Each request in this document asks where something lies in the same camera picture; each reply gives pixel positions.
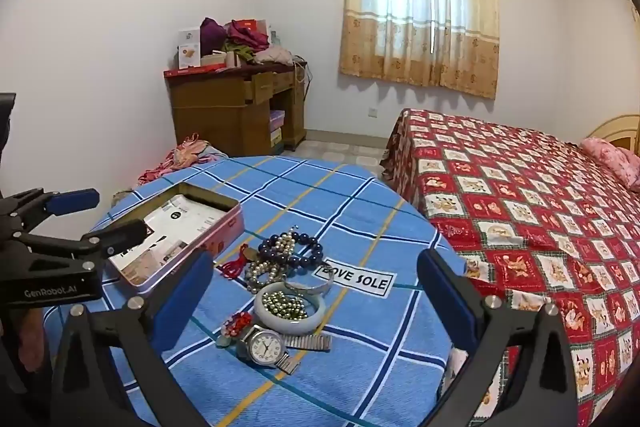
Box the purple bag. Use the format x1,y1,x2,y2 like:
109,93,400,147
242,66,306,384
199,17,227,57

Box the white cable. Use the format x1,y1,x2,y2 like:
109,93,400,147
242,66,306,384
294,56,314,94

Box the brown wooden desk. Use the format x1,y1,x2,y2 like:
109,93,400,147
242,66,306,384
164,59,309,158

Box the silver bead bracelet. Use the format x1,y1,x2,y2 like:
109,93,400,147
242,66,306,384
267,291,309,321

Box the printed paper sheet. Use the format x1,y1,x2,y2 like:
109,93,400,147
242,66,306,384
111,197,232,284

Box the cream bed headboard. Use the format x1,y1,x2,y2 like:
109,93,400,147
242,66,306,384
592,114,640,144

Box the person's left hand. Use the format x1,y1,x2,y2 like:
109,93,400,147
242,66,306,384
17,307,53,375

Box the pink tin box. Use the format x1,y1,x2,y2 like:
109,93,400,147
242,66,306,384
107,181,246,296

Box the pearl bead bracelet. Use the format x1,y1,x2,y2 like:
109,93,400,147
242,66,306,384
244,227,302,296

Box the red bead ornament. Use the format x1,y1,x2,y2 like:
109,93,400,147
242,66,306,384
216,311,255,348

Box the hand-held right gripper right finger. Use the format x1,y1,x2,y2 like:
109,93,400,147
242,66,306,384
416,248,594,427

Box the beige patterned curtain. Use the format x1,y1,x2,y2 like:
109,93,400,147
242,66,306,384
338,0,501,102

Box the red tassel pendant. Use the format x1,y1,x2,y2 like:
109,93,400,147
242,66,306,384
220,243,259,280

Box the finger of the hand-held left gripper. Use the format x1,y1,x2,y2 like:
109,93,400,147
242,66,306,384
0,188,101,234
14,221,150,274

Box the silver wristwatch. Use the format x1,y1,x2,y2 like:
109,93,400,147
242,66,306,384
235,326,334,376

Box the pile of clothes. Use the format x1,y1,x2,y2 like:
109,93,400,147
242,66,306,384
223,21,294,67

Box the stacked shoe boxes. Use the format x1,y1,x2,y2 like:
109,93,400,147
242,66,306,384
268,109,287,148

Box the red gift box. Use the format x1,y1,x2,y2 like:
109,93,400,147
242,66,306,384
230,19,271,36

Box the white printed carton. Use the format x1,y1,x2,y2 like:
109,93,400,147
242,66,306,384
177,27,204,70

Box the open wooden desk drawer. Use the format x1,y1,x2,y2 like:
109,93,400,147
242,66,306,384
244,71,275,104

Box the white jade bangle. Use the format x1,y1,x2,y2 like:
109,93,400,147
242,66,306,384
253,282,327,334

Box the flat red box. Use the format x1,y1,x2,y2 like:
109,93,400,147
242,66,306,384
163,63,229,79

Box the blue plaid tablecloth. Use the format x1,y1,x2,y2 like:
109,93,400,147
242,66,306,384
42,154,469,427

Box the pink patterned cloth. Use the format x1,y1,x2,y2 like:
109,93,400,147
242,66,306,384
137,133,224,186

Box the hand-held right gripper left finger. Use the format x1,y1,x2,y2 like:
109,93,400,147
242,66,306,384
50,248,217,427

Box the dark blue bead bracelet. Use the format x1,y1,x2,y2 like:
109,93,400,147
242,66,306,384
257,232,325,272

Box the silver metal bangle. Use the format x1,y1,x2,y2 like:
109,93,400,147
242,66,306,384
282,269,335,299

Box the bed with red printed bedspread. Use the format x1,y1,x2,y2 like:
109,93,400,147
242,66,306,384
380,108,640,427

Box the pink pillow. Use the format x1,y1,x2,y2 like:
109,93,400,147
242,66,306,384
579,137,640,194

